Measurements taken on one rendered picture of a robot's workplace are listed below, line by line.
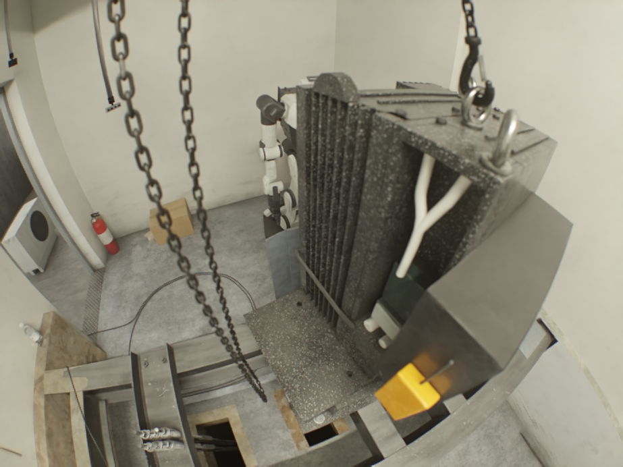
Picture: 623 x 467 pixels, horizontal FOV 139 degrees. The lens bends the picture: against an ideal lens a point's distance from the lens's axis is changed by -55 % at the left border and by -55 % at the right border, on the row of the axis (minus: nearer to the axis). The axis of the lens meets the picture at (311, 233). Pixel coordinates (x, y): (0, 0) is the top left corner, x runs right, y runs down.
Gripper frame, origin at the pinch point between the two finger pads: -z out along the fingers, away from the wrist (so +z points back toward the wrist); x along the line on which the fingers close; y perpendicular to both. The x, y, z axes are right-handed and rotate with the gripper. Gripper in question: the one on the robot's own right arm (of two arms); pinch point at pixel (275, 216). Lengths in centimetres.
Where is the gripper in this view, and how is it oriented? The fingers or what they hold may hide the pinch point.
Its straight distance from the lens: 178.5
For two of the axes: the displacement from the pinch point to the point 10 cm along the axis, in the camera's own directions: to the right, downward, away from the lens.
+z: -0.1, -7.7, -6.4
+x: 4.3, 5.8, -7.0
